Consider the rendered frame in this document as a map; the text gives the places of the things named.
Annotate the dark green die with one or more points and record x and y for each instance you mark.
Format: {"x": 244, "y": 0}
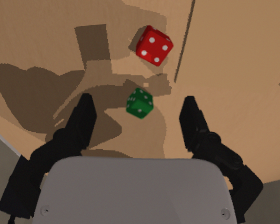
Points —
{"x": 139, "y": 103}

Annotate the red die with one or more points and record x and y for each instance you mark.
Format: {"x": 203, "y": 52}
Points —
{"x": 153, "y": 46}

